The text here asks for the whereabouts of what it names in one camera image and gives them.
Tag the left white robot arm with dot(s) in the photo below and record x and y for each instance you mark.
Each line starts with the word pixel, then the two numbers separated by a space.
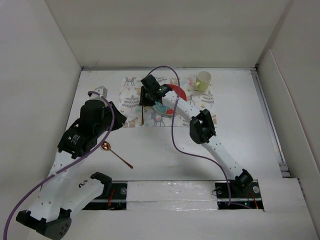
pixel 52 212

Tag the red and teal plate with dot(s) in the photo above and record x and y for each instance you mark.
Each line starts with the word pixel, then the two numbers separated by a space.
pixel 165 106

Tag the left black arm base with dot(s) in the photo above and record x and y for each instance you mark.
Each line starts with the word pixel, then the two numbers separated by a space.
pixel 116 200

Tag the copper fork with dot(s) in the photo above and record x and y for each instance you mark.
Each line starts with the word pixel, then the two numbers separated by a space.
pixel 142 115

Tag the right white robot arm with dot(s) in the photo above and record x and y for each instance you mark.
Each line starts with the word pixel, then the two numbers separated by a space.
pixel 201 131

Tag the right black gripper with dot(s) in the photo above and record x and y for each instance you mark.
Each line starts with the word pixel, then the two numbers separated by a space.
pixel 143 101

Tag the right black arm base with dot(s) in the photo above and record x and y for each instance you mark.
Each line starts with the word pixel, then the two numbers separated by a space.
pixel 251 198

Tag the pale yellow mug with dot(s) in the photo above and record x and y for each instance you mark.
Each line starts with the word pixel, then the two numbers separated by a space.
pixel 203 80

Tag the copper spoon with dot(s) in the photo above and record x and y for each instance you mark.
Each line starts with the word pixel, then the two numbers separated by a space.
pixel 107 147

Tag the floral white cloth napkin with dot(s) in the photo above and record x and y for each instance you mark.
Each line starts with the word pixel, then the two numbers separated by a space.
pixel 129 98

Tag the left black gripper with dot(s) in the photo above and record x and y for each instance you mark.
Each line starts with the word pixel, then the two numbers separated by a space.
pixel 120 119

